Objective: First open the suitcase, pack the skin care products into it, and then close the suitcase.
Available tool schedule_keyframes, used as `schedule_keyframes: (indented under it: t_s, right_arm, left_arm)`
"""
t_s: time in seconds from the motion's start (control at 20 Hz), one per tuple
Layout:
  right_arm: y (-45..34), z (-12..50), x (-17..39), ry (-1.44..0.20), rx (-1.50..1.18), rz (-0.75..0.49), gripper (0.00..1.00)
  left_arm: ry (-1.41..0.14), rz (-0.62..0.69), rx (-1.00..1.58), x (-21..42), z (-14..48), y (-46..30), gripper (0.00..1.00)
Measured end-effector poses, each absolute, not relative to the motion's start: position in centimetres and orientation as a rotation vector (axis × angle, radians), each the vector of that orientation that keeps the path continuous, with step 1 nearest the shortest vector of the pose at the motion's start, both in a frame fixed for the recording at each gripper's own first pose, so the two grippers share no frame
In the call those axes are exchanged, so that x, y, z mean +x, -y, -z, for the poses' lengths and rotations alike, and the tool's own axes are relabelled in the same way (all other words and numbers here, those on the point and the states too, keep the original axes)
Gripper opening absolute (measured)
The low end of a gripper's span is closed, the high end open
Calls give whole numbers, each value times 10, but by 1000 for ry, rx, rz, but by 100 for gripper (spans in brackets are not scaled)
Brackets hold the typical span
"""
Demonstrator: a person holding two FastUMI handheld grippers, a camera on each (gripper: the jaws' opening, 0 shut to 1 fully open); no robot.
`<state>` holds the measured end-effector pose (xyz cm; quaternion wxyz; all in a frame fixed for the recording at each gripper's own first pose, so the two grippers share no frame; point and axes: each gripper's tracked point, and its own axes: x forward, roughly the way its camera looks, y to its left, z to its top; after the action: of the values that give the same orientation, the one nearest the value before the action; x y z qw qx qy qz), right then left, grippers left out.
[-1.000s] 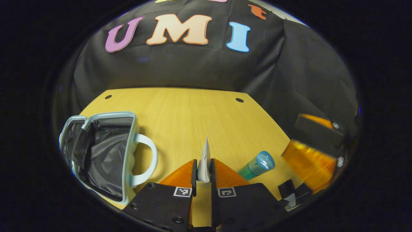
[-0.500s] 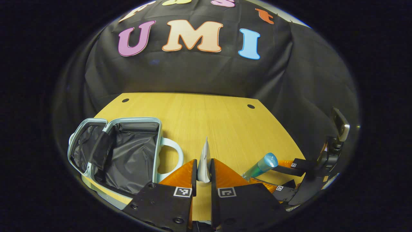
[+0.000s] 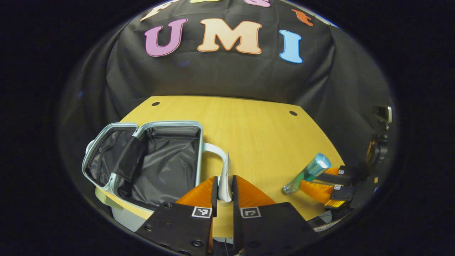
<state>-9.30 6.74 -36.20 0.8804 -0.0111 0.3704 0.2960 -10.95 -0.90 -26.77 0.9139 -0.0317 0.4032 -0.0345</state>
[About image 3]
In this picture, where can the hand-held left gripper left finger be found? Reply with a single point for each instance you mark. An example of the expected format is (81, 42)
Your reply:
(177, 227)

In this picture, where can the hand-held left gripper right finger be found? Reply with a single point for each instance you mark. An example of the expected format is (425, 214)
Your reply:
(266, 227)

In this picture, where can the light blue suitcase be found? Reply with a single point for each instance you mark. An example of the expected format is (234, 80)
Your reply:
(167, 160)

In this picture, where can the black backdrop cloth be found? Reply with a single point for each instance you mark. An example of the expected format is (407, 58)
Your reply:
(227, 74)

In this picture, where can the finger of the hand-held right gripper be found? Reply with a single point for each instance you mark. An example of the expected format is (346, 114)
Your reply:
(318, 192)
(337, 178)

